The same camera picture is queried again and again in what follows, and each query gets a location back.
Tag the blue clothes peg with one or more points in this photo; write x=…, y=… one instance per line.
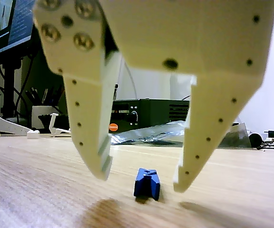
x=146, y=185

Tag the white pen holder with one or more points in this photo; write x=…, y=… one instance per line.
x=39, y=114

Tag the small white block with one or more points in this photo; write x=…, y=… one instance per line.
x=33, y=134

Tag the dark green electronics box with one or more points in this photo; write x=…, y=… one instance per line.
x=151, y=111

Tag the silver foil bag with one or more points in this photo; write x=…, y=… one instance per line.
x=146, y=135

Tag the black monitor stand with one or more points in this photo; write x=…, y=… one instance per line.
x=8, y=90

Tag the dark foil pouch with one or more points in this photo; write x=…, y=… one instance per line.
x=237, y=137

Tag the computer monitor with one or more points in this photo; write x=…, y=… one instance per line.
x=1, y=23

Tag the black round object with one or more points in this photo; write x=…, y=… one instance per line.
x=255, y=140

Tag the white printed bracket part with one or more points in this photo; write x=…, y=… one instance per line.
x=53, y=128

